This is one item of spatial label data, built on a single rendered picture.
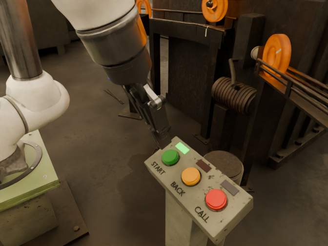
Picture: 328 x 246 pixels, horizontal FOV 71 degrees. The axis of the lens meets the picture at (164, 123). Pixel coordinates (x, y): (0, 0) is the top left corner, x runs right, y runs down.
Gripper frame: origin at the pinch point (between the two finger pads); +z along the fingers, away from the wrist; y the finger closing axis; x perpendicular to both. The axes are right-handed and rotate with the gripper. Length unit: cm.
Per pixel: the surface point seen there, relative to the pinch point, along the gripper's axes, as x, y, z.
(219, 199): -0.3, -15.6, 7.9
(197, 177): -0.6, -9.0, 8.0
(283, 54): -54, 7, 15
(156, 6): -191, 318, 98
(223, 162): -12.7, -3.4, 22.2
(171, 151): -0.9, 0.7, 7.9
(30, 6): -19, 296, 16
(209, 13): -73, 62, 18
